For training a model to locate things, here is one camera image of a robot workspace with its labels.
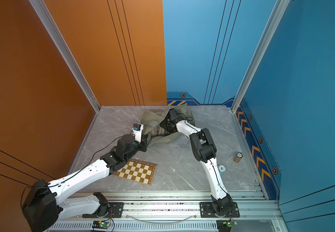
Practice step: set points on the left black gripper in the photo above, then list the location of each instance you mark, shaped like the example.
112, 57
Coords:
143, 143

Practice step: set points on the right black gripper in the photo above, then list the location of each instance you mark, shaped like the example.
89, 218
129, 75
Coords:
163, 123

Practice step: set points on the olive green tote bag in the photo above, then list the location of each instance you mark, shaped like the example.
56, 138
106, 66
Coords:
151, 119

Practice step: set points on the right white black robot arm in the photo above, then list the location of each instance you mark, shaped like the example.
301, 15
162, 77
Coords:
204, 151

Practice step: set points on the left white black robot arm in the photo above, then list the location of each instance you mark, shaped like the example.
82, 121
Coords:
47, 203

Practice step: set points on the wooden chessboard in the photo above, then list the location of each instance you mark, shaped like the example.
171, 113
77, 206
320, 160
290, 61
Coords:
138, 171

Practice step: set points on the left green circuit board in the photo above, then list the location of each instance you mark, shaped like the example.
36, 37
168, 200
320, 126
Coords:
101, 225

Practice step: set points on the green circuit board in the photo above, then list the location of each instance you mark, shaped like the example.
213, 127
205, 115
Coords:
224, 225
101, 225

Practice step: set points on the right green circuit board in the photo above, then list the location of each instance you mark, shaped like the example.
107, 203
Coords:
224, 225

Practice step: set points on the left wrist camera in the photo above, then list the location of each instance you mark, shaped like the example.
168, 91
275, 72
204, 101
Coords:
137, 131

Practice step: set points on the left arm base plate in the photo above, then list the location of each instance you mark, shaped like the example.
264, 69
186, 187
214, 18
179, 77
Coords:
110, 210

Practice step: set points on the aluminium front rail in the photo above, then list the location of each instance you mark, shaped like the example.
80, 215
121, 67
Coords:
178, 211

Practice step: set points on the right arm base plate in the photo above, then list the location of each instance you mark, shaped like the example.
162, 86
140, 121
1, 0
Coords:
208, 209

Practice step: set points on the right aluminium frame post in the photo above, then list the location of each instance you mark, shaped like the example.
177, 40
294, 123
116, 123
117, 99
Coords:
267, 35

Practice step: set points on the aluminium frame post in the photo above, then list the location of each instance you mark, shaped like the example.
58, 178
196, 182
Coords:
267, 35
48, 22

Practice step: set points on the left aluminium frame post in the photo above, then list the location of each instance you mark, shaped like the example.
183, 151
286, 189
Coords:
48, 22

